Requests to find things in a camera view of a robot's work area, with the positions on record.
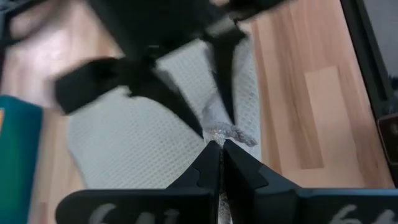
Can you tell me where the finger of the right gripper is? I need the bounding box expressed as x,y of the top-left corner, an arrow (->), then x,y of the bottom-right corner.
53,57 -> 205,140
203,22 -> 249,126

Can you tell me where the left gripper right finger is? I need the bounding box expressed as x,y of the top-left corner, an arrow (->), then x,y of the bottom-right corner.
221,138 -> 398,224

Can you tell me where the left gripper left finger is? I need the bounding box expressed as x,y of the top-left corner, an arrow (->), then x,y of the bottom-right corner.
55,139 -> 223,224

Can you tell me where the grey waffle microfiber towel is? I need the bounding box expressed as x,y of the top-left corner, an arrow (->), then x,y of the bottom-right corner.
67,30 -> 262,224

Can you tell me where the teal plastic bin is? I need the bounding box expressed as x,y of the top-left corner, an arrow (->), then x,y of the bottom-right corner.
0,95 -> 44,224

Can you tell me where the black aluminium table frame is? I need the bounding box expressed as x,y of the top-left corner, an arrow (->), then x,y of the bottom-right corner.
340,0 -> 398,119

